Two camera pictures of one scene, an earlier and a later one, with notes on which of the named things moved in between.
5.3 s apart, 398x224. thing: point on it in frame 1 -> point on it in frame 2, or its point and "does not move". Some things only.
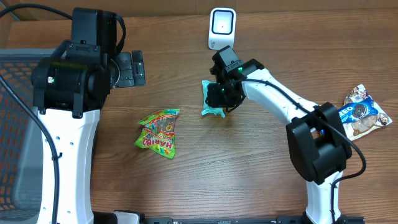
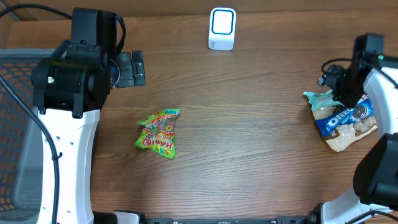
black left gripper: x=130 y=78 does not move
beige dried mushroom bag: x=360 y=114 does not move
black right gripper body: x=219 y=94 -> x=346 y=83
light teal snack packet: x=208 y=109 -> x=321 y=100
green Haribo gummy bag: x=158 y=132 does not move
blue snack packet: x=357 y=111 does not move
